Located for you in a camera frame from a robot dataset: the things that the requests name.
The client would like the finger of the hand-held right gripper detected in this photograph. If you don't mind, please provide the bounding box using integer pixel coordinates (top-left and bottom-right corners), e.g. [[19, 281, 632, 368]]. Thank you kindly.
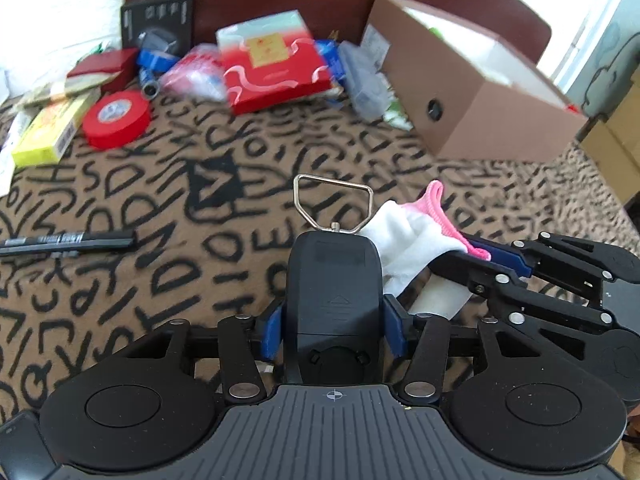
[[432, 252, 632, 347], [467, 232, 640, 302]]

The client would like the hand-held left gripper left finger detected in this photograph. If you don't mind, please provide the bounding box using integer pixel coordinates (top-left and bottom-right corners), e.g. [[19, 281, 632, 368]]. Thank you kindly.
[[120, 302, 287, 407]]

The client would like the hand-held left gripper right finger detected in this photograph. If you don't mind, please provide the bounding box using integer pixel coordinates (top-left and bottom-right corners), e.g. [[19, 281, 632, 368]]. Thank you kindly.
[[382, 297, 547, 401]]

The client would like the black luggage scale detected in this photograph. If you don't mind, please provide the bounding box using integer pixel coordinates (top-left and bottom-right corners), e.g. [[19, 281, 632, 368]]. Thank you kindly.
[[284, 174, 387, 387]]

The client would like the white sock with pink cuff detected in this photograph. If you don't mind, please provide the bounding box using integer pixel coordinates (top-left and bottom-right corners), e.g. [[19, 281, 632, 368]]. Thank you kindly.
[[360, 181, 493, 322]]

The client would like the brown cardboard box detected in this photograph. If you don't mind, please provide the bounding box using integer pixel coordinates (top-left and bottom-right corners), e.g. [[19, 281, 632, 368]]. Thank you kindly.
[[361, 0, 590, 162]]

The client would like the red gift box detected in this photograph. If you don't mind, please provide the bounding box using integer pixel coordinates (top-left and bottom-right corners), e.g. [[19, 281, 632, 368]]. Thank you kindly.
[[216, 9, 333, 117]]

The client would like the brown black printed blanket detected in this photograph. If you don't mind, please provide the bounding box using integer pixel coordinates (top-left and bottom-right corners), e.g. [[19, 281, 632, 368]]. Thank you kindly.
[[0, 75, 640, 426]]

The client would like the brown cardboard carton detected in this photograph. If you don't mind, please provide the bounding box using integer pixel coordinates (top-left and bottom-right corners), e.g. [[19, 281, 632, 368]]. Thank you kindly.
[[579, 67, 640, 207]]

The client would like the green white packet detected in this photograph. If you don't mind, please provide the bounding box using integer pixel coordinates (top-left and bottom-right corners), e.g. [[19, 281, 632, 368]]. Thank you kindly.
[[383, 99, 414, 132]]

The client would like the black marker pen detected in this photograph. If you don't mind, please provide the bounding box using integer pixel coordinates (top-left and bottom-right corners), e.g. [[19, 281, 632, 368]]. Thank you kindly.
[[0, 229, 137, 259]]

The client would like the clear plastic case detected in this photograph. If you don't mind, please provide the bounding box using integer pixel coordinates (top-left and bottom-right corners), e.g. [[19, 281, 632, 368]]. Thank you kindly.
[[337, 42, 390, 121]]

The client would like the blue packet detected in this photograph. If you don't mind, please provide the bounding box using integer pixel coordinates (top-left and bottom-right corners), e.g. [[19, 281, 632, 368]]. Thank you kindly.
[[314, 39, 347, 87]]

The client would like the red tape roll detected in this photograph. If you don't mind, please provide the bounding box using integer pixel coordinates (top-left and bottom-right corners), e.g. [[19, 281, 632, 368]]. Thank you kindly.
[[81, 91, 152, 150]]

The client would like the pink white plastic packet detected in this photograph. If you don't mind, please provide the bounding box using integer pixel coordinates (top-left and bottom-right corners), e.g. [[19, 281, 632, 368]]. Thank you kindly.
[[161, 44, 228, 103]]

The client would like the dark flat device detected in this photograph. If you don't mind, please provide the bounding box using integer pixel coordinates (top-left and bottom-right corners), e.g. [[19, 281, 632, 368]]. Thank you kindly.
[[0, 410, 57, 480]]

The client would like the small metal-tipped cylinder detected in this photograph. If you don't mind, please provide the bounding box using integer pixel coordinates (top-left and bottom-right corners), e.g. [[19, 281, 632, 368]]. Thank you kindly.
[[139, 67, 162, 99]]

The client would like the blue tape roll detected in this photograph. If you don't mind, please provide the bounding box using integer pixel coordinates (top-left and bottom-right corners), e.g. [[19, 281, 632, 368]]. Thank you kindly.
[[136, 47, 181, 72]]

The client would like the yellow box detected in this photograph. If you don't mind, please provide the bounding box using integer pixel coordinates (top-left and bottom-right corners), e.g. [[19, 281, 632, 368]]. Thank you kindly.
[[11, 94, 101, 168]]

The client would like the small red box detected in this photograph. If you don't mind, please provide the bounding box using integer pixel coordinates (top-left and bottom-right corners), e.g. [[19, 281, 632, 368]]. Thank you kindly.
[[66, 47, 141, 95]]

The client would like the white paper packet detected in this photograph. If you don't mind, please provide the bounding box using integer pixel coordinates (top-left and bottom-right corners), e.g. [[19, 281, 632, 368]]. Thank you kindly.
[[0, 110, 37, 181]]

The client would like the tan flat packet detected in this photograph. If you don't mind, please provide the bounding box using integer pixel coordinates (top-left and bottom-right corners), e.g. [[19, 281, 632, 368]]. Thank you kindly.
[[17, 80, 101, 109]]

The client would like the black box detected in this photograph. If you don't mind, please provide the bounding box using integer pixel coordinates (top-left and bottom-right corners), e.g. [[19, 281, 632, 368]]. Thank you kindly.
[[120, 0, 197, 56]]

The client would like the cartoon wall sticker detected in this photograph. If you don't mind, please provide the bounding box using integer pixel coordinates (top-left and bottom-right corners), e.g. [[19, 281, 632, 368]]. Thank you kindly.
[[582, 30, 640, 117]]

